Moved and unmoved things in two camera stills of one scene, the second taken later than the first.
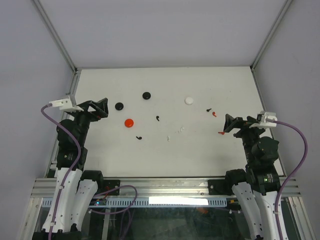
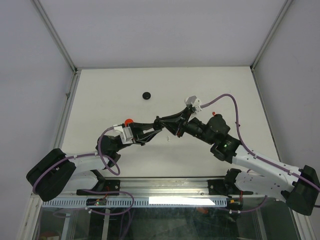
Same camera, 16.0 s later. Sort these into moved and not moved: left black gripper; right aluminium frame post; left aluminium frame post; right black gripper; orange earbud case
Moved: left black gripper; right black gripper
Not moved: orange earbud case; left aluminium frame post; right aluminium frame post
